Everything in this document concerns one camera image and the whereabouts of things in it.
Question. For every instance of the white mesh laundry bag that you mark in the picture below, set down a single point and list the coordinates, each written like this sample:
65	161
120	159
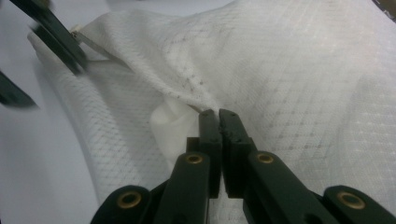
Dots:
280	77

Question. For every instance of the white cloth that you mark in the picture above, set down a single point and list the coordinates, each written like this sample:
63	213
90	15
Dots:
171	124

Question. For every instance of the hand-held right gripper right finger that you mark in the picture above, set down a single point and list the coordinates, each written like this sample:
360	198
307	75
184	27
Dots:
235	155

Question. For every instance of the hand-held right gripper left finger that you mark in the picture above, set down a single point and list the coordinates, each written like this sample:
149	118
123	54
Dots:
211	146

